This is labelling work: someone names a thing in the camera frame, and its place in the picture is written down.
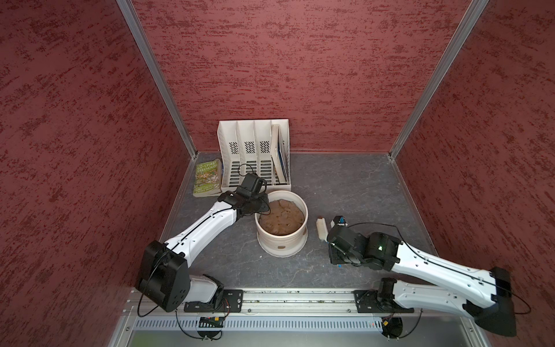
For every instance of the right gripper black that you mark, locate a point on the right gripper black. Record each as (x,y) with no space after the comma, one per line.
(334,258)

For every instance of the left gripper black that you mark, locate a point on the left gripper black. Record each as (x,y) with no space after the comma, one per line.
(264,207)

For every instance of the white ceramic pot with mud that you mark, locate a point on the white ceramic pot with mud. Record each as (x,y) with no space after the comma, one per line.
(283,231)

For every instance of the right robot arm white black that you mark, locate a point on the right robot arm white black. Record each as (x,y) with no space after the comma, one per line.
(485,296)

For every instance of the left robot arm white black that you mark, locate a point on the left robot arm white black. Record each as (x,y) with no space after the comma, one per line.
(164,276)

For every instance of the green paperback book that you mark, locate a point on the green paperback book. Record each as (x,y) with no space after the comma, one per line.
(208,179)

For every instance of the white file organizer rack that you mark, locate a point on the white file organizer rack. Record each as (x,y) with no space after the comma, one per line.
(245,148)

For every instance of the book in file rack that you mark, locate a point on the book in file rack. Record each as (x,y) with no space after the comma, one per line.
(277,156)

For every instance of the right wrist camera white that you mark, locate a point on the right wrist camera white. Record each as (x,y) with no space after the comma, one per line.
(339,220)

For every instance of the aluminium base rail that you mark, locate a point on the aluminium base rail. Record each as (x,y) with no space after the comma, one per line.
(341,301)

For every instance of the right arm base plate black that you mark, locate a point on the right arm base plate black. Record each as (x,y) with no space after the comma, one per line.
(370,301)

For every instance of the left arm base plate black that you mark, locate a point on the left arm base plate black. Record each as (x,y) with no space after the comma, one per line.
(224,301)

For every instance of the left corner aluminium post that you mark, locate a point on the left corner aluminium post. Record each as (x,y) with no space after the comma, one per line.
(133,23)

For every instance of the corner aluminium post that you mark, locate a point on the corner aluminium post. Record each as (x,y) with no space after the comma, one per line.
(457,41)
(133,23)

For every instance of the right corner aluminium post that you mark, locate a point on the right corner aluminium post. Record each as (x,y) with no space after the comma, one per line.
(457,41)

